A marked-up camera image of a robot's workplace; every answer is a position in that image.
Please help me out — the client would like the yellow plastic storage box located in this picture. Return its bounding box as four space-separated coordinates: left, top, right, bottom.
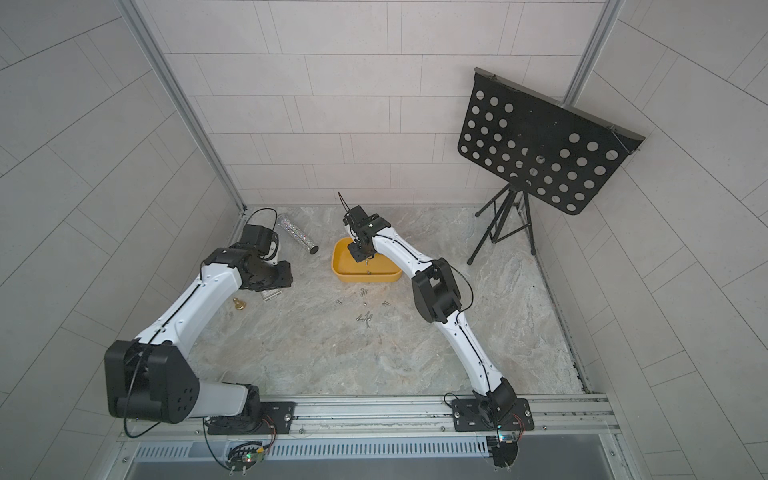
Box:
331 237 402 283

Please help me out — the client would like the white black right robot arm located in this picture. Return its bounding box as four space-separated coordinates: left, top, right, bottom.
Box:
343 206 518 423

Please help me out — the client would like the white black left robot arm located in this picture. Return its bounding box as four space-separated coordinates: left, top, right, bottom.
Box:
104 248 293 426

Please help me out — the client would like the playing card box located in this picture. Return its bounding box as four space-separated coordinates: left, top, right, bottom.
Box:
261 289 282 301

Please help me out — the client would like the glittery silver tube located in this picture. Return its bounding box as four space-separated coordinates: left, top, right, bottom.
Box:
277 214 319 255

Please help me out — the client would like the left circuit board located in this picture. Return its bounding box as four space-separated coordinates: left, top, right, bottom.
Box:
226 441 267 476

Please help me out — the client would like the circuit board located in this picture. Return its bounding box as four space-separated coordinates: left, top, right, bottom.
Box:
226 441 267 476
486 436 519 468

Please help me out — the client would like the black music stand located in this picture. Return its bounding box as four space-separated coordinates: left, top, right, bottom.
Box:
456 68 645 243

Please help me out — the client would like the right circuit board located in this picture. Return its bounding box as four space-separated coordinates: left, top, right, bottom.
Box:
486 436 519 468

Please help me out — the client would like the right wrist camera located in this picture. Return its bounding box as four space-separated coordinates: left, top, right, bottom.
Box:
343 205 369 232

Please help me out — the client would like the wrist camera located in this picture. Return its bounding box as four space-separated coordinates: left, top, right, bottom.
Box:
239 225 279 261
343 205 369 232

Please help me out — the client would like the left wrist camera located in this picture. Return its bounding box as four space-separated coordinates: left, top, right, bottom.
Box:
239 225 279 261

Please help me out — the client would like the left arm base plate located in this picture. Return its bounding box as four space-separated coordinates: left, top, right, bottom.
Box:
207 401 296 435

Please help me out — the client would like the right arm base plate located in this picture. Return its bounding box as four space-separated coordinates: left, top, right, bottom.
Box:
447 397 535 433

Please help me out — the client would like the aluminium mounting rail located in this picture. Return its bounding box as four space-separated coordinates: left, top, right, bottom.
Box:
119 394 619 445

